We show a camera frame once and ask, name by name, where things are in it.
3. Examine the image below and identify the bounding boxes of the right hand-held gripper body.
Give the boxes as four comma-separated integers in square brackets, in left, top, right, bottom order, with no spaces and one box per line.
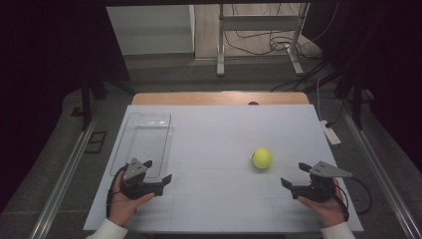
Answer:
[291,160,354,204]

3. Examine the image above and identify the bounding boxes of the yellow tennis ball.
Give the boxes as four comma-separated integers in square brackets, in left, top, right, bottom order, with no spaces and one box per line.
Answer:
[251,147,274,170]

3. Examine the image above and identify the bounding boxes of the white cabinet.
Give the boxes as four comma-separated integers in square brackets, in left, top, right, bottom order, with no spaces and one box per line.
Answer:
[105,4,196,56]

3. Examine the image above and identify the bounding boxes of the person's right hand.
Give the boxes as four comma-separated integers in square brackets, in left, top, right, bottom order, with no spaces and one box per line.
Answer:
[297,178,348,229]

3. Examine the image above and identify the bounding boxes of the black floor frame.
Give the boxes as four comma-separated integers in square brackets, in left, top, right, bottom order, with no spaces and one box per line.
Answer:
[84,130,108,155]

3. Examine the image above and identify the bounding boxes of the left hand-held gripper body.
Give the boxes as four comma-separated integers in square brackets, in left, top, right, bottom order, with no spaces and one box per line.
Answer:
[118,157,164,201]

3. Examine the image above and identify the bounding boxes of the person's left hand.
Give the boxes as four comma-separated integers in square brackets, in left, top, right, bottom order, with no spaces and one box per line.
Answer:
[107,180,156,229]

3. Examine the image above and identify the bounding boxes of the black curtain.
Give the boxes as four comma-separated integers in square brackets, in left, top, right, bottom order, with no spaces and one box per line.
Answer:
[0,0,131,213]
[302,0,422,175]

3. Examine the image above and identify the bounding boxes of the black metal stand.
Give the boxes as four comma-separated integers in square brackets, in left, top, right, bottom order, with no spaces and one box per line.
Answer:
[70,66,135,132]
[332,59,376,131]

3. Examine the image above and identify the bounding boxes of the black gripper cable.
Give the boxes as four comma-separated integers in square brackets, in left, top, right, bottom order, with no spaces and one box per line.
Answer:
[333,176,373,222]
[105,163,131,219]

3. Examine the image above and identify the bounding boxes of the aluminium rail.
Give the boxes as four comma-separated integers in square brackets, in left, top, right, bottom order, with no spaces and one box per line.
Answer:
[338,99,422,239]
[29,109,103,239]

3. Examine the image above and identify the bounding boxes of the wooden table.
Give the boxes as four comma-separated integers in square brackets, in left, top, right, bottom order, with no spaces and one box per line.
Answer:
[131,92,311,107]

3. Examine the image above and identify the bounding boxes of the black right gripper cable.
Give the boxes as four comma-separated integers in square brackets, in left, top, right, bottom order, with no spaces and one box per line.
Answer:
[333,176,373,222]

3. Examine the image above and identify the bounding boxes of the black plug cable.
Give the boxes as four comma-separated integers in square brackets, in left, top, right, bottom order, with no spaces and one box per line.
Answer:
[325,99,345,129]

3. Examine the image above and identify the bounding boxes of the clear plastic tray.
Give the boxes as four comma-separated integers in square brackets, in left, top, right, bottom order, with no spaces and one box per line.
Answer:
[109,112,174,179]

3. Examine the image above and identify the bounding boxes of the white power strip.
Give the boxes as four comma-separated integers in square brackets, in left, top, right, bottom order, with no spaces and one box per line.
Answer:
[319,119,342,146]

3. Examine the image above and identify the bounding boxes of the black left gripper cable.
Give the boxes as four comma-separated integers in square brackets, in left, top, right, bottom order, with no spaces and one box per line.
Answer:
[105,163,131,219]

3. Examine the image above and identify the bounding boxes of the tangle of black floor cables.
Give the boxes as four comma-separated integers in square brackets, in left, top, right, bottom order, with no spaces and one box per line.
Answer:
[223,3,323,62]

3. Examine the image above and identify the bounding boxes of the grey metal desk frame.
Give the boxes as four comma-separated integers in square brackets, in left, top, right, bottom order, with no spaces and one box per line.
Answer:
[216,3,312,78]

